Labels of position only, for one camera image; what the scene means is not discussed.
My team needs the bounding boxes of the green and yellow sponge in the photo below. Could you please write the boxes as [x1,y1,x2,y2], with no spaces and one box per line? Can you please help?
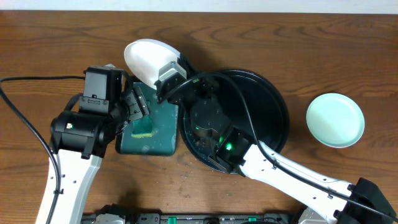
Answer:
[131,117,154,138]

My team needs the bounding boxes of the white plate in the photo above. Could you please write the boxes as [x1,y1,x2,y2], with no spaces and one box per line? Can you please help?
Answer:
[124,39,180,90]

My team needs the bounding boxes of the pale green plate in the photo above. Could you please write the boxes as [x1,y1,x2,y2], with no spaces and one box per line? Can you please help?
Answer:
[305,93,365,149]

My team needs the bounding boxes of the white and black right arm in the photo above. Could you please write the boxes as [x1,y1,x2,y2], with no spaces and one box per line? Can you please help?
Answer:
[154,72,397,223]

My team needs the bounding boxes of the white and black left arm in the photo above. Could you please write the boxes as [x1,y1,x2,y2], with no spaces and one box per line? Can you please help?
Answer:
[36,86,149,223]

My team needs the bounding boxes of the rectangular black soapy water tray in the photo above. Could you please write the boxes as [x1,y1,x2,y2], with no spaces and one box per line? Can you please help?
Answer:
[116,82,178,156]

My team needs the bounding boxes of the round black tray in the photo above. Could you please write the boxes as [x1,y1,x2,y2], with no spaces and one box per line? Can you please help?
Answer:
[178,70,289,173]

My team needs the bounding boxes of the black base rail, green buttons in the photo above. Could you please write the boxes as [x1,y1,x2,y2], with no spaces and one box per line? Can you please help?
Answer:
[80,204,294,224]

